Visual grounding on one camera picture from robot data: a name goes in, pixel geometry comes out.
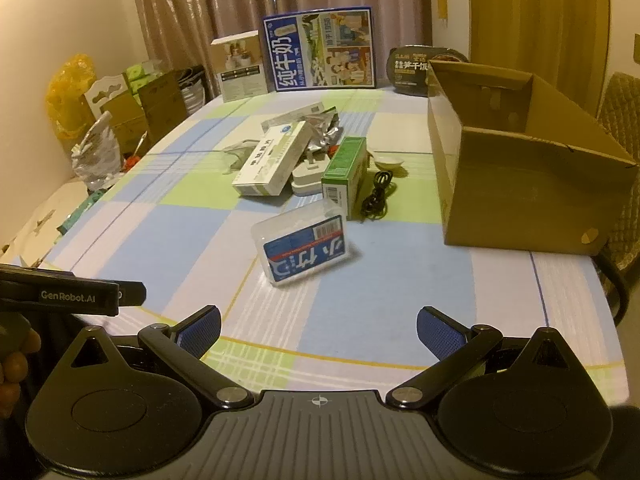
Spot narrow white ointment box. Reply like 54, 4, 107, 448
260, 101, 338, 133

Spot brown cardboard box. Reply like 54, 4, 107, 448
426, 59, 640, 256

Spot black cable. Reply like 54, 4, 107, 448
359, 170, 398, 221

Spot black instant rice bowl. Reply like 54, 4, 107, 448
386, 45, 471, 97

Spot beige pleated curtain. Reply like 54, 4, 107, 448
127, 0, 433, 101

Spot checked cloth desktop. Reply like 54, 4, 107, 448
10, 85, 631, 406

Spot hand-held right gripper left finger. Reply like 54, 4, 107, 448
60, 305, 257, 411

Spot green carton box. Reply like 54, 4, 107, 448
320, 136, 369, 220

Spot person's left hand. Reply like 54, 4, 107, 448
0, 329, 42, 418

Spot silver green foil bag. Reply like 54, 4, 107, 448
305, 108, 346, 158

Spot large white medicine box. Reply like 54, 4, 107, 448
232, 121, 313, 197

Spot black white striped bag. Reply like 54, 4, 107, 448
177, 65, 207, 116

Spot small brown storage carton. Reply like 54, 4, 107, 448
102, 92, 148, 156

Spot crumpled silver foil wrap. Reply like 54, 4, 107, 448
71, 111, 125, 192

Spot beige photo print box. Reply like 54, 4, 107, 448
209, 30, 269, 104

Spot yellow plastic bag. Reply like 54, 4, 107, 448
46, 54, 97, 148

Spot white power adapter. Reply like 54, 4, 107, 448
291, 152, 333, 197

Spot green tissue packs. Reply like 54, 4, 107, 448
124, 59, 166, 95

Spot wooden door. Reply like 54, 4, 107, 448
467, 0, 611, 116

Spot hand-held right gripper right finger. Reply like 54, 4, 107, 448
384, 305, 583, 408

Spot white plastic spoon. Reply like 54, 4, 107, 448
369, 146, 407, 173

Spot clear plastic wrapper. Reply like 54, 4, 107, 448
220, 139, 256, 171

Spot white cut-out cardboard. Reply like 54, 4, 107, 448
82, 72, 128, 121

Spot clear plastic box blue label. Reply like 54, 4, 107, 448
251, 199, 354, 288

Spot large blue printed milk carton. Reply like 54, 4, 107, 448
263, 7, 377, 93

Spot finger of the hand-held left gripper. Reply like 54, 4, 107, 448
119, 283, 147, 307

